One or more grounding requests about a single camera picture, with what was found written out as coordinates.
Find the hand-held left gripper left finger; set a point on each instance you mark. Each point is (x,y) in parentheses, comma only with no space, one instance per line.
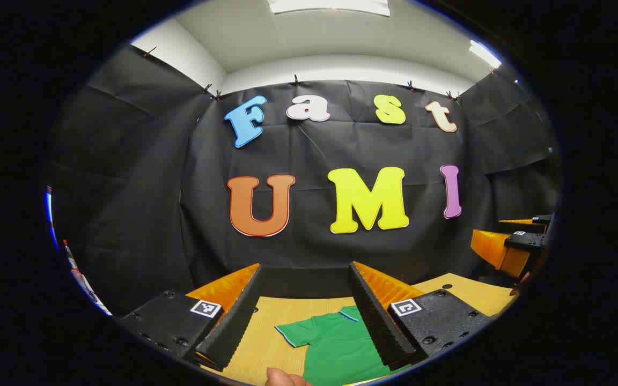
(236,321)

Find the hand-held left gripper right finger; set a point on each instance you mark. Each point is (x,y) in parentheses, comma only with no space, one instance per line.
(376,321)

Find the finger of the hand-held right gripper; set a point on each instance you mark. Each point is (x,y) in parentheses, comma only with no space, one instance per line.
(542,220)
(523,240)

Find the green T-shirt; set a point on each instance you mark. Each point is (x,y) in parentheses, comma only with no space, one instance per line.
(336,348)

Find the black backdrop cloth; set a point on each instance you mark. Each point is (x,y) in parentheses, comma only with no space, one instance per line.
(314,241)

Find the rectangular ceiling light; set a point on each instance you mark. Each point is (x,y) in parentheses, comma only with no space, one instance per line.
(485,53)
(330,5)

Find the red tipped bottle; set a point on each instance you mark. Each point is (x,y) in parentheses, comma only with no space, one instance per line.
(69,257)

